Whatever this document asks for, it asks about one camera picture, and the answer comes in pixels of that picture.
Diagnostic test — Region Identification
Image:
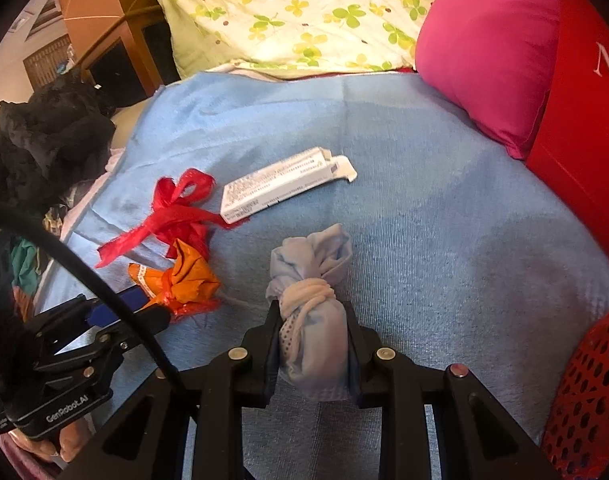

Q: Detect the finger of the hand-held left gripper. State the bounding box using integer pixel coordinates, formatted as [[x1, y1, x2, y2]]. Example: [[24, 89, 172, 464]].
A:
[[23, 285, 152, 350], [34, 306, 171, 376]]

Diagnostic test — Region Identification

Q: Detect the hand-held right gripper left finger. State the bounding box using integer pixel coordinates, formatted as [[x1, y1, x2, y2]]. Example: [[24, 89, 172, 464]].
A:
[[67, 299, 285, 480]]

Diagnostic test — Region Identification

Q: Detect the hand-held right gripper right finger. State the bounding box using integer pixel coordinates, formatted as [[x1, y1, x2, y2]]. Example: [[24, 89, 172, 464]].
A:
[[343, 302, 565, 480]]

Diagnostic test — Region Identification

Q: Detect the blue face mask bundle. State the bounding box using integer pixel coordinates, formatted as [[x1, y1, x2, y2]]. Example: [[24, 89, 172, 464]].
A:
[[265, 223, 354, 402]]

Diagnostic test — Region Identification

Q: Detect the orange cloth bundle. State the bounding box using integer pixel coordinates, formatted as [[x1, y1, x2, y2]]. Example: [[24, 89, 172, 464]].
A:
[[128, 239, 222, 317]]

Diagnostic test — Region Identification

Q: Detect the red ribbon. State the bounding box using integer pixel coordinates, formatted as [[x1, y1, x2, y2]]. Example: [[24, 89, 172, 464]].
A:
[[95, 167, 242, 269]]

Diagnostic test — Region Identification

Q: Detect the white cardboard box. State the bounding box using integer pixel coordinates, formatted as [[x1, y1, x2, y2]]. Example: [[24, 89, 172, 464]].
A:
[[219, 146, 359, 226]]

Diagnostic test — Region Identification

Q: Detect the red plastic basket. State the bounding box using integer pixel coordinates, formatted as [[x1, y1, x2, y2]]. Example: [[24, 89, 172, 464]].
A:
[[539, 297, 609, 480]]

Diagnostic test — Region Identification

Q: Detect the green cloth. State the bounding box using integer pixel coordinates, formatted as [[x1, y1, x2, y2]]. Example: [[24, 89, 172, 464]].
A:
[[9, 240, 38, 291]]

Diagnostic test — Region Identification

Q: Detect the blue cloth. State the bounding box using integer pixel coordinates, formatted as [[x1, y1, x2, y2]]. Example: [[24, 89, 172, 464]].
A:
[[34, 71, 609, 480]]

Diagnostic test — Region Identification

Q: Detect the beige mattress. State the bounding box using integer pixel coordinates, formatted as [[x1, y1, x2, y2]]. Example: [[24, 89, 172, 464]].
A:
[[109, 105, 152, 153]]

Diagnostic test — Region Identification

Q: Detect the black crumpled cloth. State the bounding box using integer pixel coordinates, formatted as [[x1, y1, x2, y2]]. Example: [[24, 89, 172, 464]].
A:
[[0, 67, 118, 206]]

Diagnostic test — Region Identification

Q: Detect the wooden cabinet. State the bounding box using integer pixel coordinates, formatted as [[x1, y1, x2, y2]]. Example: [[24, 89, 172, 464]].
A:
[[82, 7, 182, 111]]

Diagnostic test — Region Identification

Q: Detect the wooden lattice door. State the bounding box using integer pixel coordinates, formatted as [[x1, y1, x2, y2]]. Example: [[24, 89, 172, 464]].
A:
[[24, 35, 72, 86]]

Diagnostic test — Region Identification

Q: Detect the wooden pillar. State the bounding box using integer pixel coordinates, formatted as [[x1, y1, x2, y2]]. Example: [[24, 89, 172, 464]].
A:
[[54, 0, 135, 68]]

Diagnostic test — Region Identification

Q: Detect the pink pillow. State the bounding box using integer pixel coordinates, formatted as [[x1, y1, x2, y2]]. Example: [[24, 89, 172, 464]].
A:
[[415, 0, 560, 161]]

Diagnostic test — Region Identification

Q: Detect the floral yellow pillow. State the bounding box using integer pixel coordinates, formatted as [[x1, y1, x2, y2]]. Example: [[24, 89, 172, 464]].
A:
[[142, 0, 465, 81]]

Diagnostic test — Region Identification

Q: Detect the black cable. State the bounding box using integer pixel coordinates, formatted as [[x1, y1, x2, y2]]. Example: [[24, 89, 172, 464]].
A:
[[0, 199, 188, 396]]

